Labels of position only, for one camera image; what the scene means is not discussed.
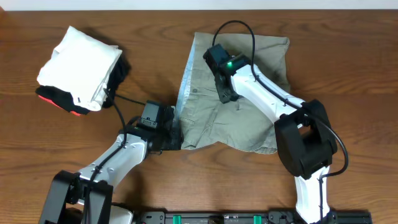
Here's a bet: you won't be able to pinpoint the black folded garment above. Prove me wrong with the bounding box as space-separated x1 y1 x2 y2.
35 56 131 115

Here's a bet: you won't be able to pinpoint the red folded garment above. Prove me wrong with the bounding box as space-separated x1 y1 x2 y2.
38 95 81 116

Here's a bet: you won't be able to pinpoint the khaki grey shorts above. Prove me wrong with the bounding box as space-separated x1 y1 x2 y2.
177 32 290 154

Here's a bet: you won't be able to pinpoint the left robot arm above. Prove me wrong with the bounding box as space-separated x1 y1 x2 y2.
39 101 183 224

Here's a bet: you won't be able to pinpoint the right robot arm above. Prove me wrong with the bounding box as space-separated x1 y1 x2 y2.
203 44 336 223

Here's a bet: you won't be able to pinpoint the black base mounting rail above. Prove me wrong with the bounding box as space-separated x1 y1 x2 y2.
107 208 373 224

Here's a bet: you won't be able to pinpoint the white folded garment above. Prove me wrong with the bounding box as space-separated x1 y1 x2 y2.
37 26 123 111

